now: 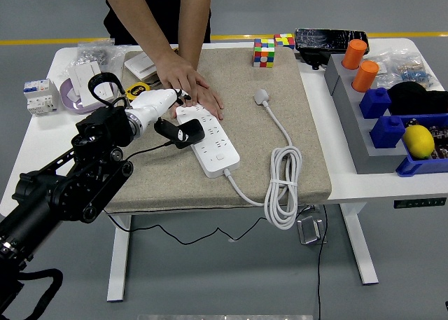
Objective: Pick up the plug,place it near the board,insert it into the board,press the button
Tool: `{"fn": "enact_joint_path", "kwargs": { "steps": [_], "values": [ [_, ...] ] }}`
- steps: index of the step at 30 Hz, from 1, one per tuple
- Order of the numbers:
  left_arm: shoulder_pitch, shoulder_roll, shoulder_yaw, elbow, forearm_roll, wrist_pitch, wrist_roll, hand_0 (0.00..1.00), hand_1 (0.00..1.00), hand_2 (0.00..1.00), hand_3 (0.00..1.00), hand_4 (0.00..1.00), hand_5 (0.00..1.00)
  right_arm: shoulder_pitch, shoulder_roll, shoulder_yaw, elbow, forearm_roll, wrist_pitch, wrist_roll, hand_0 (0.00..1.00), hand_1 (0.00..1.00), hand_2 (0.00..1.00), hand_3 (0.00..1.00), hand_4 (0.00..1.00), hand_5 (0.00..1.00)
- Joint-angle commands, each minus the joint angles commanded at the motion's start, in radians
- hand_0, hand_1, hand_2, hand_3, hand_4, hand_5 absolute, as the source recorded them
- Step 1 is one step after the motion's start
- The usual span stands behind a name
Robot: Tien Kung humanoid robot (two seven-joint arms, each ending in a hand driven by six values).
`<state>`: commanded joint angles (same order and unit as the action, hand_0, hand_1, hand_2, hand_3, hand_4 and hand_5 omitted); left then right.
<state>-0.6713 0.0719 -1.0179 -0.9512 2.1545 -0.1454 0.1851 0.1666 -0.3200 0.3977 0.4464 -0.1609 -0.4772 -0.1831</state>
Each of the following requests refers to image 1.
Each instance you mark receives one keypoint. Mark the person's left hand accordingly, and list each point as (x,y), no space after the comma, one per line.
(213,101)

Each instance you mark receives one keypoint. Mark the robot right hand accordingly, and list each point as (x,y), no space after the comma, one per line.
(446,306)

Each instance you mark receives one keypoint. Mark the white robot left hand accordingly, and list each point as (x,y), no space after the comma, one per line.
(154,104)

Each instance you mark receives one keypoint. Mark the person's right hand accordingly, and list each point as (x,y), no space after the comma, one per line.
(180,76)

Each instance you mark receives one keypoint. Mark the black plug adapter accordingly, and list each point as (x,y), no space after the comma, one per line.
(196,132)

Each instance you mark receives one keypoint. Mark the white power strip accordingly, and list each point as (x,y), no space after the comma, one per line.
(227,163)

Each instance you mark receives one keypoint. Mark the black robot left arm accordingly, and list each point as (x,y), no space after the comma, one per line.
(42,201)

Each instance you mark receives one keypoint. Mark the person's right forearm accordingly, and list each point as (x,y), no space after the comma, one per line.
(136,19)

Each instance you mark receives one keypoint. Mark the person's left forearm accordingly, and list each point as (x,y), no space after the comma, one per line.
(195,19)

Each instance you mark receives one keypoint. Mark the yellow tape measure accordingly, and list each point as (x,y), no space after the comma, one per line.
(138,89)

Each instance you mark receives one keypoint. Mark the grey-brown mat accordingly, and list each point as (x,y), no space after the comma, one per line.
(245,141)

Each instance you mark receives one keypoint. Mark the large Rubik's cube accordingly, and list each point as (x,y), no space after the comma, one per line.
(264,54)

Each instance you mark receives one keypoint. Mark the clear bag of screws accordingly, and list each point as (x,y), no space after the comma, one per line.
(92,55)

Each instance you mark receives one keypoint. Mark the purple bowl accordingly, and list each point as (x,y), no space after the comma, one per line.
(68,101)

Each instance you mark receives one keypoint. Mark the small Rubik's cube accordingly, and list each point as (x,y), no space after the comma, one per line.
(285,40)

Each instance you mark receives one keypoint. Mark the white table leg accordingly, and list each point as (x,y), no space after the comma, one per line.
(119,264)
(360,250)

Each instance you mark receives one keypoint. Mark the black table control panel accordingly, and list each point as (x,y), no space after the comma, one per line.
(420,203)

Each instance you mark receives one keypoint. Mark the white circuit breaker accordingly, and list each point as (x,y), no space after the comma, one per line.
(38,97)

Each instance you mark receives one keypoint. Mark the black plastic-wrapped device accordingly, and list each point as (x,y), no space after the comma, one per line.
(325,39)

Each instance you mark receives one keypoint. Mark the grey stepped holder block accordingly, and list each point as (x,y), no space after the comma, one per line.
(350,124)

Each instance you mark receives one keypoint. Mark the blue plastic bin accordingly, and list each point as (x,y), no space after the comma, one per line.
(420,166)

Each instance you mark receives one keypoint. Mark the orange cylinder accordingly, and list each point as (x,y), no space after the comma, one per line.
(354,54)
(364,76)

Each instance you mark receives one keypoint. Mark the clear acrylic stand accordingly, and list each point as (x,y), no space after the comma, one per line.
(309,230)

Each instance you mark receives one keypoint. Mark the blue peg block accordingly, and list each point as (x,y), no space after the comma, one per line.
(374,104)
(386,132)

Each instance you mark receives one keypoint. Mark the dark circuit boards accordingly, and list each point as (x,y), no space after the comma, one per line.
(441,141)

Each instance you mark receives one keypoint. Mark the yellow lemon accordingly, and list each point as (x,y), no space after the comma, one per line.
(418,141)

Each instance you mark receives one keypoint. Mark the clear bag of parts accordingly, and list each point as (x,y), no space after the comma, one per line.
(392,59)

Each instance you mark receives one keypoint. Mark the clear bag blue parts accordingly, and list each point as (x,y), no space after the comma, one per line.
(414,75)

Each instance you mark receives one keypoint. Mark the black cloth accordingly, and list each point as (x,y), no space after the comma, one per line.
(416,99)

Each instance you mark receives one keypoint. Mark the white double switch panel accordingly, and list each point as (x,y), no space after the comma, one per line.
(140,63)

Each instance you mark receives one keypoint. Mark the white wall plug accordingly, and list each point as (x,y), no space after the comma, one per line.
(260,96)

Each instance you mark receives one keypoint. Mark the white wall socket panel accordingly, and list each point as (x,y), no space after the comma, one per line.
(105,90)

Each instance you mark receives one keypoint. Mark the small black bracket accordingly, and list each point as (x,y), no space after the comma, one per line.
(313,58)

